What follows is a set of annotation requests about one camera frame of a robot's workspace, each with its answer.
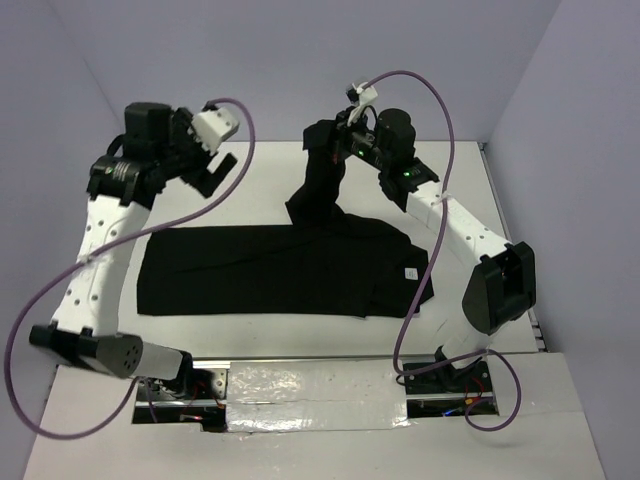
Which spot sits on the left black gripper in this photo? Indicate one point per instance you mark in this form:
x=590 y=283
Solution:
x=205 y=182

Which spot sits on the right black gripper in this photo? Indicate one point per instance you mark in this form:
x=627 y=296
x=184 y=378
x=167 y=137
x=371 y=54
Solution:
x=343 y=131

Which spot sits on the black long sleeve shirt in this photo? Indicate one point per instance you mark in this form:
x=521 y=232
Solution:
x=324 y=262

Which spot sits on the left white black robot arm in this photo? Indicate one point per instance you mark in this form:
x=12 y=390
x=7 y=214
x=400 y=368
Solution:
x=159 y=143

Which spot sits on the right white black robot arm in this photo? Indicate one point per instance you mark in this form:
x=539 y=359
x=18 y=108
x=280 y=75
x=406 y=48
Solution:
x=502 y=276

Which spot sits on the shiny silver tape sheet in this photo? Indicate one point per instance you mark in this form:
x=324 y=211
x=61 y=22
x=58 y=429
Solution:
x=324 y=395

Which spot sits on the white foam front board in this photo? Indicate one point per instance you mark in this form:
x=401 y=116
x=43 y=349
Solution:
x=550 y=439

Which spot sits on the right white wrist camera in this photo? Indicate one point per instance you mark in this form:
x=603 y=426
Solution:
x=361 y=95

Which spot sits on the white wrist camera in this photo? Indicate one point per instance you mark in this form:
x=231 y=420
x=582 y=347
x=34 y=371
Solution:
x=213 y=127
x=361 y=95

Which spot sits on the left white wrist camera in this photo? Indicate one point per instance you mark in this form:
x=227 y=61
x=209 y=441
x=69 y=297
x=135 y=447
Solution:
x=213 y=127

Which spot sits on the left aluminium table rail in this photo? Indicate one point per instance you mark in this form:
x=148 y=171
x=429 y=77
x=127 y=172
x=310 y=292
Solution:
x=116 y=211

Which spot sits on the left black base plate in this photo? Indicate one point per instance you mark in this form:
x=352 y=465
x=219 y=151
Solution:
x=207 y=383

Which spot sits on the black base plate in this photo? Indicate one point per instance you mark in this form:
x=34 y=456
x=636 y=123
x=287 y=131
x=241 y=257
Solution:
x=207 y=383
x=472 y=380

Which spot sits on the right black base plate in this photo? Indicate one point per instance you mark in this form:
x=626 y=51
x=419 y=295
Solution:
x=472 y=380

